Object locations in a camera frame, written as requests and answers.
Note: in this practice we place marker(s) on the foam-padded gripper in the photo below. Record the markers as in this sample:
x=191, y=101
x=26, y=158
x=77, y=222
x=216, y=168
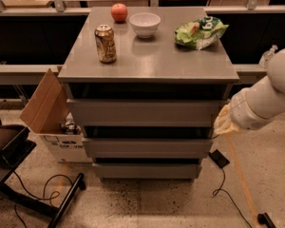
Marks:
x=241, y=113

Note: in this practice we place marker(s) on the grey top drawer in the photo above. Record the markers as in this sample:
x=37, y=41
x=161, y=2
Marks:
x=168, y=113

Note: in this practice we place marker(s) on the grey drawer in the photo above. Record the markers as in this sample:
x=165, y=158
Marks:
x=146, y=171
x=168, y=113
x=147, y=148

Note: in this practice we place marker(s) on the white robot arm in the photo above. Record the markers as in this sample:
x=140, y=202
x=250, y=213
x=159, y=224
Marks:
x=256, y=106

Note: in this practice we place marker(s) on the grey drawer cabinet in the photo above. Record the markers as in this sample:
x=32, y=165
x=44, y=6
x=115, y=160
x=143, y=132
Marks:
x=147, y=69

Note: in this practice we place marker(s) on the grey bottom drawer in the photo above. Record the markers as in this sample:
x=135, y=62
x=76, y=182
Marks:
x=146, y=171

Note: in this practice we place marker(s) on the grey middle drawer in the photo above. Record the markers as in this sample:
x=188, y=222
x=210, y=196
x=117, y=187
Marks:
x=147, y=148

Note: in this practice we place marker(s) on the black power adapter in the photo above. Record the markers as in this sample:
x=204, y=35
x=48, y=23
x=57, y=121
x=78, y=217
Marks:
x=219, y=159

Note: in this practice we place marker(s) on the clear sanitizer bottle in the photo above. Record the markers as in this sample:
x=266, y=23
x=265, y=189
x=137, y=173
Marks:
x=267, y=56

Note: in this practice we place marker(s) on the green chip bag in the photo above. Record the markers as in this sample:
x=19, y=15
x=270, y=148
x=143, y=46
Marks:
x=200, y=34

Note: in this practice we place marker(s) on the black floor plug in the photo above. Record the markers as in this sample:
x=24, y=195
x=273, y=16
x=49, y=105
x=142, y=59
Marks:
x=265, y=219

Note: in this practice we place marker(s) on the white bowl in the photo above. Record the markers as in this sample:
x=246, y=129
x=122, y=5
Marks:
x=145, y=24

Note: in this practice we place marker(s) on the gold soda can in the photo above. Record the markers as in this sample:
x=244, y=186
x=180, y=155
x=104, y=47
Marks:
x=104, y=37

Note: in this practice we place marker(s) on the red apple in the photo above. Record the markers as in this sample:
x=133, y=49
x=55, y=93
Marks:
x=119, y=12

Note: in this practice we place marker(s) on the open cardboard box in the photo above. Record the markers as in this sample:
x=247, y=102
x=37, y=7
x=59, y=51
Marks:
x=48, y=116

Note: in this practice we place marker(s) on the black tray on stand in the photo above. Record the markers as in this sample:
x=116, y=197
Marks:
x=14, y=148

